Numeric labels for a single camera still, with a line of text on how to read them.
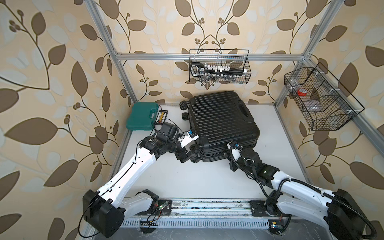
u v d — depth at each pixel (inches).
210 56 35.6
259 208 28.7
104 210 14.7
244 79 36.0
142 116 44.0
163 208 29.0
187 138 25.3
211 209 29.7
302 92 31.9
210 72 34.2
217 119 33.4
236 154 28.1
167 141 22.5
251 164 24.6
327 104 28.5
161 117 43.9
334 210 15.9
